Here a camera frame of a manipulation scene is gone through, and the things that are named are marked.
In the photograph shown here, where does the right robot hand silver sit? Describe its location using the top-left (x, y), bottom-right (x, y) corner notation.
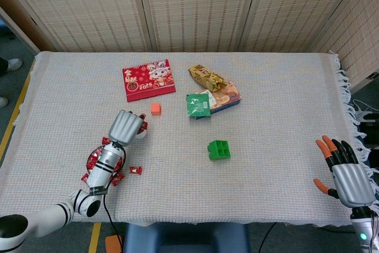
top-left (313, 134), bottom-right (376, 208)

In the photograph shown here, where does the left robot hand silver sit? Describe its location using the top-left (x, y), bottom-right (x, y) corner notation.
top-left (108, 109), bottom-right (148, 148)

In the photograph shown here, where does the round metal plate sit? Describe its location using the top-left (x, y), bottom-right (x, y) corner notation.
top-left (85, 145), bottom-right (125, 182)

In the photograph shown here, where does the red desk calendar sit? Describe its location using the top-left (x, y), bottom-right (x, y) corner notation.
top-left (122, 59), bottom-right (177, 103)

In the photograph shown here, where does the black box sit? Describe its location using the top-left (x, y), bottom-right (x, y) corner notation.
top-left (359, 121), bottom-right (379, 147)

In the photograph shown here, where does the green foil packet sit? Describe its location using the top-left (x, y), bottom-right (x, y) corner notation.
top-left (185, 93), bottom-right (212, 119)

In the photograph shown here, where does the white woven tablecloth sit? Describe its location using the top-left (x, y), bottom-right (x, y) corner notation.
top-left (0, 50), bottom-right (379, 227)

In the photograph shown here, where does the gold snack bag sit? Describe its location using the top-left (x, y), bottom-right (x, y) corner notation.
top-left (188, 64), bottom-right (228, 92)

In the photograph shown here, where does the green building block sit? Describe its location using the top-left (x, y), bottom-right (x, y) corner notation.
top-left (207, 139), bottom-right (232, 161)

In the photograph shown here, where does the blue biscuit box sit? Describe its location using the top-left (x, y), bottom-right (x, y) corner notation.
top-left (194, 80), bottom-right (242, 120)

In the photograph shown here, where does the orange floor block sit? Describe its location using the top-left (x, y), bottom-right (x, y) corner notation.
top-left (105, 234), bottom-right (124, 253)

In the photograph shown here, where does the woven folding screen panel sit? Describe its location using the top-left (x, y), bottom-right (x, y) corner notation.
top-left (309, 0), bottom-right (379, 94)
top-left (238, 0), bottom-right (367, 54)
top-left (0, 0), bottom-right (156, 54)
top-left (134, 0), bottom-right (263, 54)

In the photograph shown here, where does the black trouser leg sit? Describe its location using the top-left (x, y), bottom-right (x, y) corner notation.
top-left (0, 57), bottom-right (9, 79)

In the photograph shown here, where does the brown folding screen panel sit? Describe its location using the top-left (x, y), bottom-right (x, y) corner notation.
top-left (0, 0), bottom-right (57, 55)

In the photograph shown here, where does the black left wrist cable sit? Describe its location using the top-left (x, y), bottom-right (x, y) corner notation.
top-left (102, 142), bottom-right (127, 253)

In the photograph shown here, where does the white cable bundle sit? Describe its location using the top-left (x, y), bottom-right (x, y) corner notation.
top-left (352, 98), bottom-right (379, 123)

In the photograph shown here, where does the black floor cable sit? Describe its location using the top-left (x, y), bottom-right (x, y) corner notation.
top-left (258, 222), bottom-right (278, 253)

